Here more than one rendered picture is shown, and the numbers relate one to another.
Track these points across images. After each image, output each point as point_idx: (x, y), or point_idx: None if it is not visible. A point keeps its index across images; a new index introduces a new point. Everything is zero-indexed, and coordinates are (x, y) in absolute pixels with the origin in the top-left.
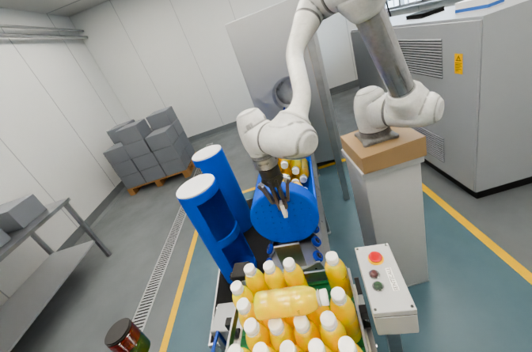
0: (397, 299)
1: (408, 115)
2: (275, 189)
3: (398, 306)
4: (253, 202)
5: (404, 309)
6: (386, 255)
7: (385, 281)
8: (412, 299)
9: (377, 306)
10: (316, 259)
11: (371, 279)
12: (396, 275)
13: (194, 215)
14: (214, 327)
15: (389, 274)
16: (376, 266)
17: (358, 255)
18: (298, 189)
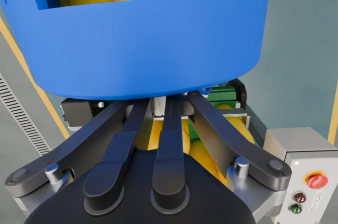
0: (307, 217)
1: None
2: (142, 131)
3: (303, 221)
4: (30, 72)
5: (307, 223)
6: (333, 175)
7: (307, 202)
8: (321, 217)
9: (281, 220)
10: (203, 94)
11: (291, 200)
12: (324, 198)
13: None
14: (73, 128)
15: (316, 197)
16: (307, 188)
17: (292, 171)
18: (244, 45)
